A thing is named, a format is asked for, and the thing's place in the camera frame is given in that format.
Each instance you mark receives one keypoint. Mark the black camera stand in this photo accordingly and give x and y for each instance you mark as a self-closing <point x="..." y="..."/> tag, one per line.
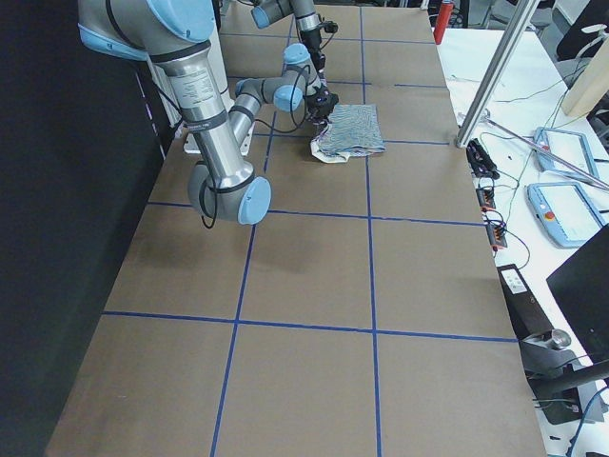
<point x="563" y="386"/>

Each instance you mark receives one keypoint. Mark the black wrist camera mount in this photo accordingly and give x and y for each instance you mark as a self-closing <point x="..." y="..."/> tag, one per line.
<point x="329" y="26"/>

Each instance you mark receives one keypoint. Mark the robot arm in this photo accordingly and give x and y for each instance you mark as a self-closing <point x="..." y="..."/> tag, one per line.
<point x="309" y="24"/>
<point x="177" y="37"/>

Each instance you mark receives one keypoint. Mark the red bottle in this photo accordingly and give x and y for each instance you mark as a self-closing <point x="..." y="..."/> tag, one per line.
<point x="444" y="14"/>

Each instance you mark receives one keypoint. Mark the black monitor corner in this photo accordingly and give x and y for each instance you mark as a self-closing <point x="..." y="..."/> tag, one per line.
<point x="580" y="288"/>

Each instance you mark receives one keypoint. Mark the teach pendant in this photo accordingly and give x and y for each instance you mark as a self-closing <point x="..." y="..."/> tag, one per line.
<point x="570" y="146"/>
<point x="565" y="212"/>

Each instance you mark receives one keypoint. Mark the aluminium frame post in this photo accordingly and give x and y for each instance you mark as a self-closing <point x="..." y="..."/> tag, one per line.
<point x="510" y="38"/>

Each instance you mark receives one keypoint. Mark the black box with label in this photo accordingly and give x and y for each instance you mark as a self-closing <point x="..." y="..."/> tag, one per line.
<point x="526" y="315"/>

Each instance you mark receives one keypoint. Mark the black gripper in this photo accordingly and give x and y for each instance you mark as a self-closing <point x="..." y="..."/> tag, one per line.
<point x="319" y="112"/>
<point x="314" y="44"/>

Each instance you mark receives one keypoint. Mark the upper teach pendant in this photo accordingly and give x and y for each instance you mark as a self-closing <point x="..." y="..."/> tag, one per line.
<point x="570" y="146"/>

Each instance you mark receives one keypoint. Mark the blue white striped polo shirt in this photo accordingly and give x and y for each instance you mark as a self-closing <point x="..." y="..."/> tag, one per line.
<point x="352" y="131"/>

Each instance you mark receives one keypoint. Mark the lower teach pendant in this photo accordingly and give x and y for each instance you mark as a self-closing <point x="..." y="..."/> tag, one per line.
<point x="565" y="212"/>

